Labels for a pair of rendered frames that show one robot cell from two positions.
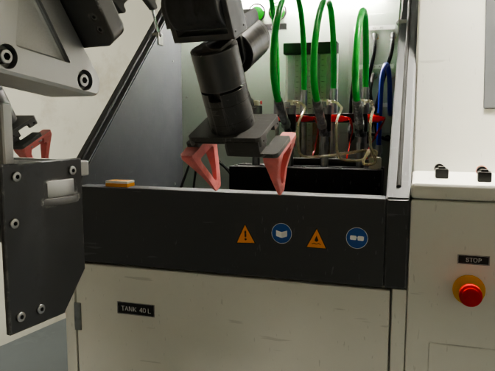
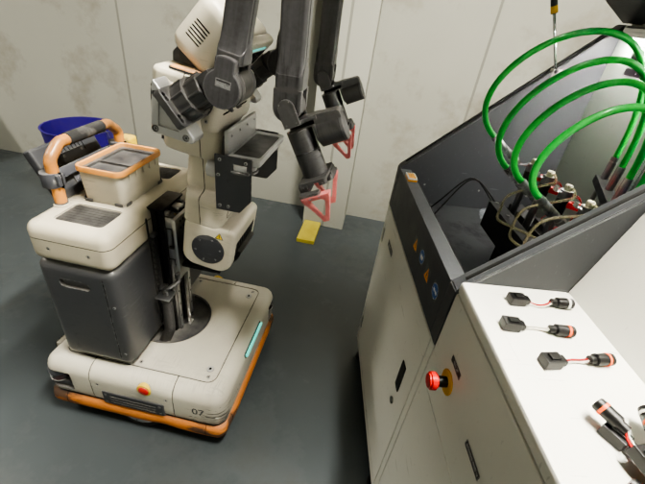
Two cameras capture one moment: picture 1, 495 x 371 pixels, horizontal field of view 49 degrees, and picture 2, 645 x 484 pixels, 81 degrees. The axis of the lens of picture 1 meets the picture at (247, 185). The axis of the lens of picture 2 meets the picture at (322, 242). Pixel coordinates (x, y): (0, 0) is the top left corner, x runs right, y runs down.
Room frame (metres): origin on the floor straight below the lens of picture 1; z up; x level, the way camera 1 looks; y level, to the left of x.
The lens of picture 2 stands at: (0.44, -0.74, 1.41)
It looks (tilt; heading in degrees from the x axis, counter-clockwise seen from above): 33 degrees down; 69
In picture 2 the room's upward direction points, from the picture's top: 8 degrees clockwise
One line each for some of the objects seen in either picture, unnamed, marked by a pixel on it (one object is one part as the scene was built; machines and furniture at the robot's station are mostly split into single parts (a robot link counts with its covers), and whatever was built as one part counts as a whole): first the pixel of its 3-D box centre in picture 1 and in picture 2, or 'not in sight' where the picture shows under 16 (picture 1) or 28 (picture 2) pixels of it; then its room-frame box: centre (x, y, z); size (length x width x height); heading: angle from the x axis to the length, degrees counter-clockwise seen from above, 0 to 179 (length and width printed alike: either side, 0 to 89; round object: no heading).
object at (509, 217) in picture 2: (306, 198); (521, 256); (1.24, -0.13, 0.91); 0.34 x 0.10 x 0.15; 73
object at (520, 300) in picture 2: (440, 170); (540, 301); (1.03, -0.37, 0.99); 0.12 x 0.02 x 0.02; 163
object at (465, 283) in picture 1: (469, 293); (438, 380); (0.87, -0.37, 0.80); 0.05 x 0.04 x 0.05; 73
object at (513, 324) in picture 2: (482, 173); (537, 326); (0.97, -0.42, 0.99); 0.12 x 0.02 x 0.02; 159
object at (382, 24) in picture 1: (372, 73); not in sight; (1.45, -0.33, 1.20); 0.13 x 0.03 x 0.31; 73
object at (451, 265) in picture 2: (222, 230); (419, 234); (1.05, 0.05, 0.87); 0.62 x 0.04 x 0.16; 73
